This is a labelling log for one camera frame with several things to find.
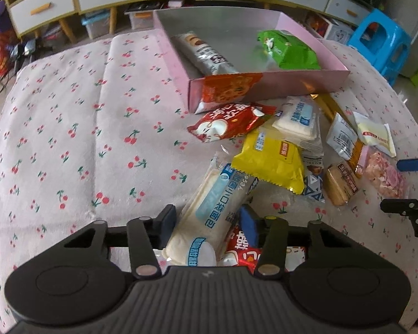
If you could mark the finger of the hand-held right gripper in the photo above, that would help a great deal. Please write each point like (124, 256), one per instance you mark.
(399, 205)
(414, 165)

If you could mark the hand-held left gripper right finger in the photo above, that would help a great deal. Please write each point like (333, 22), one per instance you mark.
(249, 226)

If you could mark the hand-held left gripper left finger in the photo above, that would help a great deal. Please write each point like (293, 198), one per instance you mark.
(167, 223)

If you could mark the long white bread packet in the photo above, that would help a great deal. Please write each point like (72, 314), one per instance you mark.
(202, 208)

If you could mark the cream white small packet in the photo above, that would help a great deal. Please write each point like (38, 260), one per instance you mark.
(376, 135)

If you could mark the yellow snack packet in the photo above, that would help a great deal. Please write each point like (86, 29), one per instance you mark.
(268, 163)

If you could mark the red strawberry snack packet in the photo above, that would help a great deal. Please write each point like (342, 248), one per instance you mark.
(226, 123)
(245, 255)

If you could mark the small white bread packet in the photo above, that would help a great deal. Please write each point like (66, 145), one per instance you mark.
(298, 118)

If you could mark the orange snack packet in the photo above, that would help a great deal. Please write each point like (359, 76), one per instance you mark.
(226, 88)

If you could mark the pink cardboard box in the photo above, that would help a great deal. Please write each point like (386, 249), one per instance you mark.
(230, 29)

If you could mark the pink candy packet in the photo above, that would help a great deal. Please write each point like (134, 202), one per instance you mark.
(385, 174)

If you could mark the brown cake packet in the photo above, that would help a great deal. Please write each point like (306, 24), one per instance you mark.
(341, 186)

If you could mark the white and blue packet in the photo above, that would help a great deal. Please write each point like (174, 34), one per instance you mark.
(341, 135)

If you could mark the long gold packet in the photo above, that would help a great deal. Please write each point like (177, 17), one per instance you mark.
(325, 106)

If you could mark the cherry print blanket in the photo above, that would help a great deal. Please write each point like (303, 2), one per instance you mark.
(73, 128)

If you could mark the grey refrigerator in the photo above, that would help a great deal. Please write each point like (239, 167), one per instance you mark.
(414, 24)

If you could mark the blue plastic stool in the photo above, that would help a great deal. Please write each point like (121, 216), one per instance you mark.
(386, 24)

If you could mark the white printed toy box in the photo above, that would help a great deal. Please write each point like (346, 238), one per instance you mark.
(339, 33)

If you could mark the small white cabinet drawer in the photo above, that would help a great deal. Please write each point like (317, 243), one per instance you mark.
(348, 10)

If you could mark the green snack packet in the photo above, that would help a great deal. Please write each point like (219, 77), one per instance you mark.
(289, 50)

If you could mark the grey cookie packet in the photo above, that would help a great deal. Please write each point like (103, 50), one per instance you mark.
(205, 54)

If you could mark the clear plastic storage box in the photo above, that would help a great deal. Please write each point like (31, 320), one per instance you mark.
(139, 19)

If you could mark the blue-lidded plastic storage box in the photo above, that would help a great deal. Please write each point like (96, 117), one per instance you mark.
(95, 24)

